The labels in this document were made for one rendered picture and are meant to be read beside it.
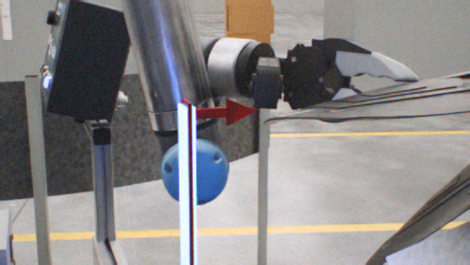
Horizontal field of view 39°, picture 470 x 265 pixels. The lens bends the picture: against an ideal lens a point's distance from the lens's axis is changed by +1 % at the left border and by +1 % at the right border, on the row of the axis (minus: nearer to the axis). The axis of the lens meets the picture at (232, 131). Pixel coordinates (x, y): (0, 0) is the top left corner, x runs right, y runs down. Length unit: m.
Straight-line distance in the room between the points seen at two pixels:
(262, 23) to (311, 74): 7.94
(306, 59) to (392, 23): 6.09
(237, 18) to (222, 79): 7.84
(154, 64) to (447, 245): 0.35
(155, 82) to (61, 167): 1.63
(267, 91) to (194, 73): 0.09
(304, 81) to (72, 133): 1.63
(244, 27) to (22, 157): 6.56
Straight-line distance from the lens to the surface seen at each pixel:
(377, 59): 0.72
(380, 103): 0.61
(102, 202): 1.12
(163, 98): 0.73
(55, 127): 2.30
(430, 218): 0.86
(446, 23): 7.02
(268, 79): 0.69
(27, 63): 6.76
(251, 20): 8.67
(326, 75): 0.75
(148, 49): 0.72
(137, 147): 2.40
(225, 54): 0.81
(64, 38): 1.11
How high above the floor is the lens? 1.30
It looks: 14 degrees down
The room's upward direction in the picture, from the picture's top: straight up
